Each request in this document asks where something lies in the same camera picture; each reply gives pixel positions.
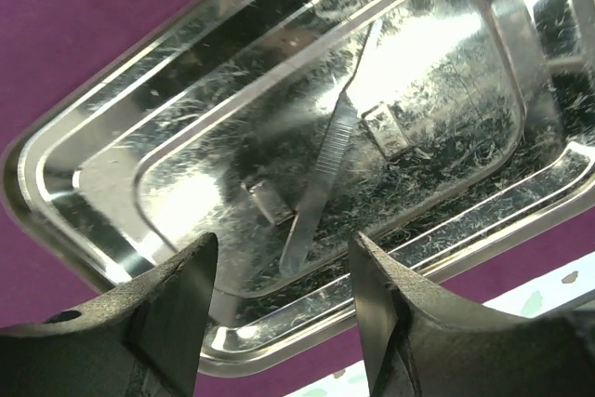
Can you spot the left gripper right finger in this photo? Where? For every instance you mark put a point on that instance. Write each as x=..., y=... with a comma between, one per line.
x=420, y=339

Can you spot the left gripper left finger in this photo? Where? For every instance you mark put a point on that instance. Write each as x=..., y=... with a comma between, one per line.
x=142, y=338

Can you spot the steel scalpel handle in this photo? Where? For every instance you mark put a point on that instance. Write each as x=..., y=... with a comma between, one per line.
x=330, y=157

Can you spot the purple cloth wrap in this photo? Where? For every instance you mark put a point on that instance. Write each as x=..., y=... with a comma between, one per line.
x=50, y=47

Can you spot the steel instrument tray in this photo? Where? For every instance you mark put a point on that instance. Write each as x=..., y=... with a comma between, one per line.
x=475, y=133

